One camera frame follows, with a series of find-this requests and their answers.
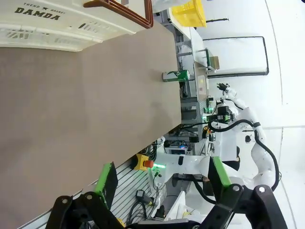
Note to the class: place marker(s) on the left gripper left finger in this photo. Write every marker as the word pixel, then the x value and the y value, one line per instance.
pixel 110 183

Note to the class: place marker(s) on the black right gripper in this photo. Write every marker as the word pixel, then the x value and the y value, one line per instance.
pixel 227 118

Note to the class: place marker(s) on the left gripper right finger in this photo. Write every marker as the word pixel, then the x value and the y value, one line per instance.
pixel 215 181

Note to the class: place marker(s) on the green Chilsung cider can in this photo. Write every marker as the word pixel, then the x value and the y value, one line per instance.
pixel 177 75

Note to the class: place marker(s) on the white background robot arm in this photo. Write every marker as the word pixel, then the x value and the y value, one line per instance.
pixel 236 99

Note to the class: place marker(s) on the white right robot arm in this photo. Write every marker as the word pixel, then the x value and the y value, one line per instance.
pixel 262 164

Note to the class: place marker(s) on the yellow plastic shopping basket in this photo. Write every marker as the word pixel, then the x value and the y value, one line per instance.
pixel 190 14

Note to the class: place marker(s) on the beige basket with brown rim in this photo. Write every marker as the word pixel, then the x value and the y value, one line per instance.
pixel 71 16

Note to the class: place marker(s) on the grey slotted mounting plate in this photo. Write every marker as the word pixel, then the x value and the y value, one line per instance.
pixel 128 181

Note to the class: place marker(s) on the yellow emergency stop button box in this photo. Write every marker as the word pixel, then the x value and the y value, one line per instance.
pixel 141 162

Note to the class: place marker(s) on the white control box blue light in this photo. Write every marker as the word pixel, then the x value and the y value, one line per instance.
pixel 177 149

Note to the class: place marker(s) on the small cardboard box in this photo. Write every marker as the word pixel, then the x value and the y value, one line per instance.
pixel 215 62

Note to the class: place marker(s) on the white side table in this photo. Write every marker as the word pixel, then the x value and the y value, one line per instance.
pixel 195 40

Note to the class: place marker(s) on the black framed white panel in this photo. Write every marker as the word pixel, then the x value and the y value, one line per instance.
pixel 266 55

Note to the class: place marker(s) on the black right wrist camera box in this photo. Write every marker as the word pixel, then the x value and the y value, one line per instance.
pixel 224 110

